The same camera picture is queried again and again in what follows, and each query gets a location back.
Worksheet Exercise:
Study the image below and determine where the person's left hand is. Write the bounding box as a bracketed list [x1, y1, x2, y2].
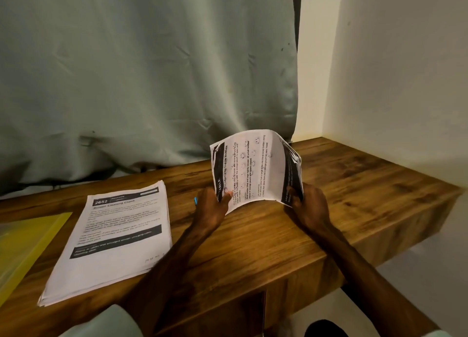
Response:
[192, 187, 234, 239]

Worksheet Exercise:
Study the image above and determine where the person's right hand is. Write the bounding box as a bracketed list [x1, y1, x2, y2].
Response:
[287, 182, 333, 235]

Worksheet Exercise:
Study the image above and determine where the yellow patterned folder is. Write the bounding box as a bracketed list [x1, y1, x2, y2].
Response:
[0, 212, 73, 307]

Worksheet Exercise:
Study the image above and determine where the person's right forearm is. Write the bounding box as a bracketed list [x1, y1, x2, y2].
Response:
[314, 225, 454, 337]

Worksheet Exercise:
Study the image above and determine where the person's left forearm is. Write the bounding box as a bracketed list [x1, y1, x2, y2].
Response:
[58, 227, 209, 337]

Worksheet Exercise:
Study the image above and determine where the pale green curtain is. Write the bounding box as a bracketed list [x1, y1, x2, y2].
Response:
[0, 0, 302, 197]

